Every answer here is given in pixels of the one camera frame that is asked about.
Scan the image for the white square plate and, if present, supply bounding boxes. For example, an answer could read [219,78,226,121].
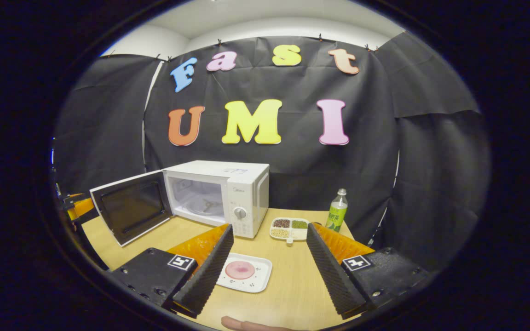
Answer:
[217,252,273,293]

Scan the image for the white microwave oven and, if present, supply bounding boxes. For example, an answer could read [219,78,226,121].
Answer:
[89,160,270,247]

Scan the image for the black backdrop cloth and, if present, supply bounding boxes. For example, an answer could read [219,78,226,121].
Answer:
[52,31,491,272]

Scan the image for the green drink bottle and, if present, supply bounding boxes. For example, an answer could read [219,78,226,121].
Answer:
[325,188,349,232]

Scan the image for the pink round food slice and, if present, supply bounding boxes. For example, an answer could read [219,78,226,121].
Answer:
[225,261,256,280]

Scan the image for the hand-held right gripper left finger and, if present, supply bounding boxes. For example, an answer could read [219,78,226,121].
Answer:
[109,223,235,319]

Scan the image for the white divided bean dish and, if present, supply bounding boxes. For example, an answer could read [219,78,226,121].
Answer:
[270,217,310,244]

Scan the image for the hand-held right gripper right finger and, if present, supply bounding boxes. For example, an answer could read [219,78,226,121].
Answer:
[306,223,431,320]

